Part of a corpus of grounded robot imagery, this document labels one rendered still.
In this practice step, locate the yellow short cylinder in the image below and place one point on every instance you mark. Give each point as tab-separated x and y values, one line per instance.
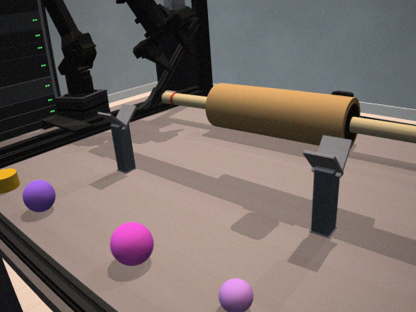
8	180

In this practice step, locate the pink sphere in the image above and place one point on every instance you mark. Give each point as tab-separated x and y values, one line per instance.
235	295
131	244

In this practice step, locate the tan collared bar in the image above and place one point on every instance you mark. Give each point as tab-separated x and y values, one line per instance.
292	115

